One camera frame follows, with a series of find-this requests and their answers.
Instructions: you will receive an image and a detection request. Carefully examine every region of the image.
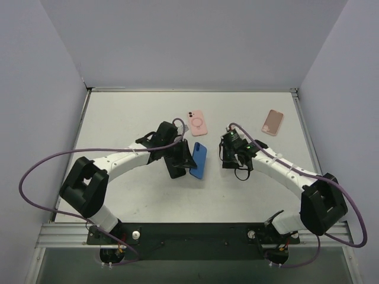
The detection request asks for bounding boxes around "pink phone case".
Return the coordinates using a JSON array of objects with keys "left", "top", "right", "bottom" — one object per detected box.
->
[
  {"left": 187, "top": 110, "right": 208, "bottom": 137},
  {"left": 261, "top": 109, "right": 284, "bottom": 136}
]

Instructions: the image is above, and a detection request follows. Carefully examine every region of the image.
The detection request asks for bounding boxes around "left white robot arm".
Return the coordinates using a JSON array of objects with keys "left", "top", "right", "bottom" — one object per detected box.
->
[{"left": 59, "top": 121, "right": 197, "bottom": 244}]

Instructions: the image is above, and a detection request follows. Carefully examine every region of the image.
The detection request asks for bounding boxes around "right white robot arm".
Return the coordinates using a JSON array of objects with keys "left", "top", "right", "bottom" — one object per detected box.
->
[{"left": 219, "top": 129, "right": 348, "bottom": 235}]

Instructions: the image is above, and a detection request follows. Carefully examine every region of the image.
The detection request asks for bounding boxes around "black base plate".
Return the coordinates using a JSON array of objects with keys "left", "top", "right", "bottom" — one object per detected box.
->
[{"left": 87, "top": 222, "right": 298, "bottom": 261}]

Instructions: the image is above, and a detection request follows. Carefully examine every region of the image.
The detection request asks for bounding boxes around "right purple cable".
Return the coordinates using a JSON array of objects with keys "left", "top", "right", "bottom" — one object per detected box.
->
[{"left": 226, "top": 122, "right": 368, "bottom": 269}]

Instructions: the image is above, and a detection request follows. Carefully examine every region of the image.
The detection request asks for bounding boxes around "purple cable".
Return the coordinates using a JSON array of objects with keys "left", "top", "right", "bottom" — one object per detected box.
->
[
  {"left": 18, "top": 117, "right": 190, "bottom": 266},
  {"left": 226, "top": 122, "right": 368, "bottom": 269}
]

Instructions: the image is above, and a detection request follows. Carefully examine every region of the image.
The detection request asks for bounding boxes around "aluminium frame rail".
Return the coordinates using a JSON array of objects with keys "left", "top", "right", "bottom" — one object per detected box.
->
[{"left": 35, "top": 222, "right": 352, "bottom": 248}]

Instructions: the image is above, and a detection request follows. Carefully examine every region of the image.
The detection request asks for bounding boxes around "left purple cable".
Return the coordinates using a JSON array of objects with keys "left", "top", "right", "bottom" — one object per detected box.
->
[{"left": 18, "top": 117, "right": 190, "bottom": 266}]

